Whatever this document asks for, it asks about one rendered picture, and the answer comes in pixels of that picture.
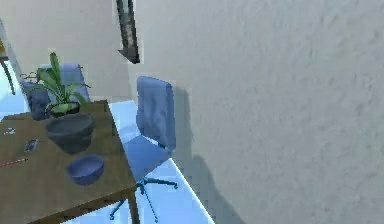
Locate brown wooden table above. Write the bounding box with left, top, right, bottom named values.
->
left=0, top=99, right=141, bottom=224

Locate blue bowl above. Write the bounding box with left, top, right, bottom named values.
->
left=65, top=153, right=105, bottom=186

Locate red pencil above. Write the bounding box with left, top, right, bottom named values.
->
left=0, top=157, right=29, bottom=168

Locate dark cell phone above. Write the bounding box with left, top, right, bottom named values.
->
left=23, top=138, right=40, bottom=154

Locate gray ceramic plant pot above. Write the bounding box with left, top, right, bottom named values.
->
left=45, top=112, right=96, bottom=155

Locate green leafy house plant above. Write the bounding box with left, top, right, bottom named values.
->
left=27, top=52, right=90, bottom=118

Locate dark framed wall picture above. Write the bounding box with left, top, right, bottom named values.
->
left=115, top=0, right=141, bottom=65

